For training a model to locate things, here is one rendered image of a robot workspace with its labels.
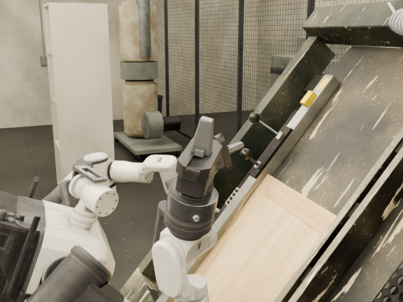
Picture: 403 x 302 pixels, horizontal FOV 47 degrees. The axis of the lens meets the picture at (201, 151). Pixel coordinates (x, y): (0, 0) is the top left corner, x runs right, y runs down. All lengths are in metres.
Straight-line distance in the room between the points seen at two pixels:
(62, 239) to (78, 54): 4.12
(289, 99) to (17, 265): 1.16
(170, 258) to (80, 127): 4.38
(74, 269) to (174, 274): 0.19
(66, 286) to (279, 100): 1.14
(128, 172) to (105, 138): 3.71
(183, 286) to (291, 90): 1.10
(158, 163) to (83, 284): 0.63
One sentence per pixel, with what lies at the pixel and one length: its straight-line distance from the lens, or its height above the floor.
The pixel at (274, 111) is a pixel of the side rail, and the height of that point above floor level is 1.49.
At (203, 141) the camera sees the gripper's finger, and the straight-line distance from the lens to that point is 0.76.
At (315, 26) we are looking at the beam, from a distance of 1.79.
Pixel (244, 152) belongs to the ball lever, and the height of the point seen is 1.42.
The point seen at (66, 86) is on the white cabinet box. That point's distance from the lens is 5.07.
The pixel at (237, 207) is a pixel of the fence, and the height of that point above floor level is 1.23.
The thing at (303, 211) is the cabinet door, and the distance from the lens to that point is 1.32.
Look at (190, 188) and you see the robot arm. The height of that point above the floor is 1.53.
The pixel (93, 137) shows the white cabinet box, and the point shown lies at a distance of 5.20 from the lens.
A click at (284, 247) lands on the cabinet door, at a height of 1.21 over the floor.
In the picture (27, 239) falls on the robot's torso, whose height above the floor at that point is 1.38.
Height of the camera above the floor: 1.78
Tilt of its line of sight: 14 degrees down
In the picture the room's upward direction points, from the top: straight up
